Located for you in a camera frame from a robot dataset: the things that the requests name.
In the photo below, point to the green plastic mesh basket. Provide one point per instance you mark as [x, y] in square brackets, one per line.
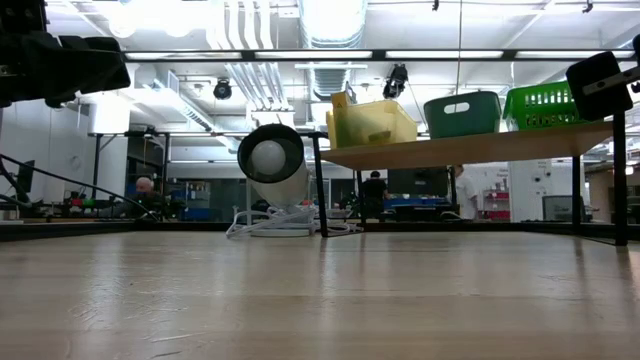
[540, 107]

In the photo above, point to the teal plastic bin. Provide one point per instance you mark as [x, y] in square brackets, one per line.
[462, 117]

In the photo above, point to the yellow translucent plastic bin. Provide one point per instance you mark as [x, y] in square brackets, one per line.
[372, 125]

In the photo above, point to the blue green card pack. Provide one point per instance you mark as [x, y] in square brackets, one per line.
[351, 92]

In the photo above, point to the yellow green card packet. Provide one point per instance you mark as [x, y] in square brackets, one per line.
[340, 100]

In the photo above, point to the black background monitor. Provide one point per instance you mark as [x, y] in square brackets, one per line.
[26, 177]

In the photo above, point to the white cabinet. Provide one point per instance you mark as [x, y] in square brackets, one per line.
[532, 190]

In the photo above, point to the grey background monitor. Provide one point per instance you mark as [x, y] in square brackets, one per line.
[557, 207]

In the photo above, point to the wooden shelf riser black legs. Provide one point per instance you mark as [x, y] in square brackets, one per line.
[475, 147]

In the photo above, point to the black-legged background table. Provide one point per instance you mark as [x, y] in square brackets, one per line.
[165, 155]

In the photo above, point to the red background shelf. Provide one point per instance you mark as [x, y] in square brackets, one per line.
[496, 205]

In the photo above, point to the person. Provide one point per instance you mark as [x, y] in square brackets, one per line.
[374, 192]
[147, 197]
[466, 195]

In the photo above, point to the black ceiling spotlight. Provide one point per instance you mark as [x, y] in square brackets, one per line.
[395, 80]
[222, 90]

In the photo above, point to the blue background table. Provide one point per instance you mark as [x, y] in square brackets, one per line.
[415, 202]

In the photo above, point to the white cylindrical lamp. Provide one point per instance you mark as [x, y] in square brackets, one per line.
[272, 157]

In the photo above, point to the black aluminium table frame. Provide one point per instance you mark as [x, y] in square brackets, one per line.
[450, 226]

